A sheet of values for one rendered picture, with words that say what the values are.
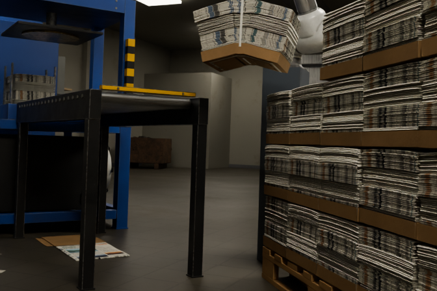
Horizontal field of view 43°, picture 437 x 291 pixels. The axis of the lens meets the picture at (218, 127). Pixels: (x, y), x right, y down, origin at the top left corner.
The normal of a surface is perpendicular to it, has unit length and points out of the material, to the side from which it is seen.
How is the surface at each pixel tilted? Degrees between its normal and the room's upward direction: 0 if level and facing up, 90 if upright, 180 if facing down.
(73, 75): 90
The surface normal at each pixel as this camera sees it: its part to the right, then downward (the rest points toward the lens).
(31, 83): 0.53, 0.00
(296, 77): -0.39, -0.04
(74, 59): 0.92, 0.02
